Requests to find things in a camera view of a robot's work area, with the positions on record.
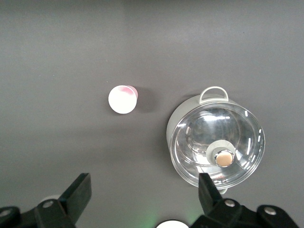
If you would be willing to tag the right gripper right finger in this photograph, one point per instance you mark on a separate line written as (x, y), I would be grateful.
(213, 209)

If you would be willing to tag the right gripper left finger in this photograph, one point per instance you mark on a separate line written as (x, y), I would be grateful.
(76, 197)

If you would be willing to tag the pink cup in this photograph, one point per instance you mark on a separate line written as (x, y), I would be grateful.
(122, 102)

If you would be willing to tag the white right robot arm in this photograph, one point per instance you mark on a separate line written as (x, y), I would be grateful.
(172, 225)

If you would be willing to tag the large glass pot lid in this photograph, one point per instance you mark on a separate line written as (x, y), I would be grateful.
(202, 133)

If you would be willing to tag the pale green cooking pot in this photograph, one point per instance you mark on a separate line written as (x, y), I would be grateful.
(177, 118)

